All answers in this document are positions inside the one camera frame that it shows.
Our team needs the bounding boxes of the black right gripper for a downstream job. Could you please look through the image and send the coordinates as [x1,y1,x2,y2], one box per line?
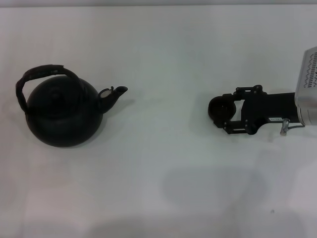
[212,84,298,136]

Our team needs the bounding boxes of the small dark teacup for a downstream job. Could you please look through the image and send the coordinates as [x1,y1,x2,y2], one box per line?
[208,96,236,122]

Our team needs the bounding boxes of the black round teapot with handle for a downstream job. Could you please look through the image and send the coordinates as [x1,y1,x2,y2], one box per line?
[15,63,129,148]

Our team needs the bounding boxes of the grey right wrist cable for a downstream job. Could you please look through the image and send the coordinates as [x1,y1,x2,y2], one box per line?
[279,118,305,136]

